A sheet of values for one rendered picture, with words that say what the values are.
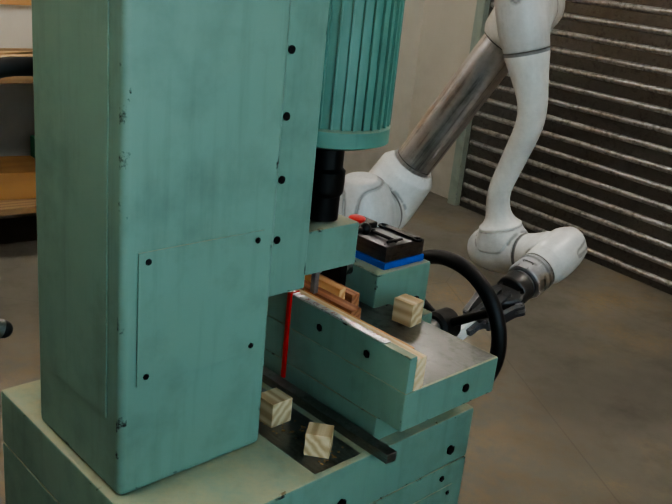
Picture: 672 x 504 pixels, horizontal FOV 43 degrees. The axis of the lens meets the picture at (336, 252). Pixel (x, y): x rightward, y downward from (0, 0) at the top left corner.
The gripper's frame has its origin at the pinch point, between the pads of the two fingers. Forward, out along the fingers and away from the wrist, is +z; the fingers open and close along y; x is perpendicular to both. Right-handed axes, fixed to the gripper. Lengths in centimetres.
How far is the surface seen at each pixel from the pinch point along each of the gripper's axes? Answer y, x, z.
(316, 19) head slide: 14, -82, 36
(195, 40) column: 18, -87, 56
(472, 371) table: 32, -30, 33
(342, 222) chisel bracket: 9, -49, 34
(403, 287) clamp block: 8.7, -29.5, 23.1
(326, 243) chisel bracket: 10, -48, 39
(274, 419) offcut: 16, -30, 58
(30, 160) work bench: -279, 45, -18
